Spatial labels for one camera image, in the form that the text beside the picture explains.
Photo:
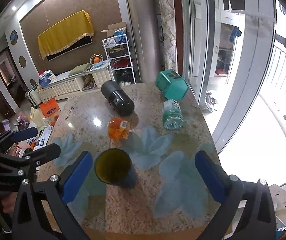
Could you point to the yellow cloth covered television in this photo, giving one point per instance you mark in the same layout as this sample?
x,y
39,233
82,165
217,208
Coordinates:
x,y
65,33

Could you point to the cardboard box on rack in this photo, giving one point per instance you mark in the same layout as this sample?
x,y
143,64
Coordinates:
x,y
113,27

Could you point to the fruit bowl with oranges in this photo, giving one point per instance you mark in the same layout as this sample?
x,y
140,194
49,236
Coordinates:
x,y
96,60

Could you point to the black cylindrical jar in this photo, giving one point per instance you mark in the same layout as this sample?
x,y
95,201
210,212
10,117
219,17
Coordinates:
x,y
117,98

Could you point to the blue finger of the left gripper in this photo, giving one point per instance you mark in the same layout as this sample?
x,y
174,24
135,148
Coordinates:
x,y
8,138
25,166

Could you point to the white open cardboard box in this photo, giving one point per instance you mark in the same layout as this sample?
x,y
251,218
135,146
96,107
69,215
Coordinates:
x,y
279,201

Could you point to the orange paper bag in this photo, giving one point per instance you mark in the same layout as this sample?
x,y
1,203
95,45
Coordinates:
x,y
50,110

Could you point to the orange plastic cup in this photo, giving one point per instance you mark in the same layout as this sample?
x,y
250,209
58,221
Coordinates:
x,y
118,129

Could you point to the white tufted tv cabinet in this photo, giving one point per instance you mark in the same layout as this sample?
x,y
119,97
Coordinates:
x,y
66,86

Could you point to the dark blue plastic cup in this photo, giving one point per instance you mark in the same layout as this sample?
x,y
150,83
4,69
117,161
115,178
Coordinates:
x,y
114,167

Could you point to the teal hexagonal box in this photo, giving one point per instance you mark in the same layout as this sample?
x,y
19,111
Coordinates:
x,y
171,84

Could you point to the patterned beige curtain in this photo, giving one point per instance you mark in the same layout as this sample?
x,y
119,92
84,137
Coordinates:
x,y
169,34

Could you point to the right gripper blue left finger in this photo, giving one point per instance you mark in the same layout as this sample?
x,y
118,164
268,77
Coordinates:
x,y
41,210

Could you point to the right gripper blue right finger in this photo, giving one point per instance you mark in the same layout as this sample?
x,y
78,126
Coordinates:
x,y
258,218

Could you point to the white wire shelf rack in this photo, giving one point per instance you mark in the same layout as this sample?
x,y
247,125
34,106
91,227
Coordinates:
x,y
118,53

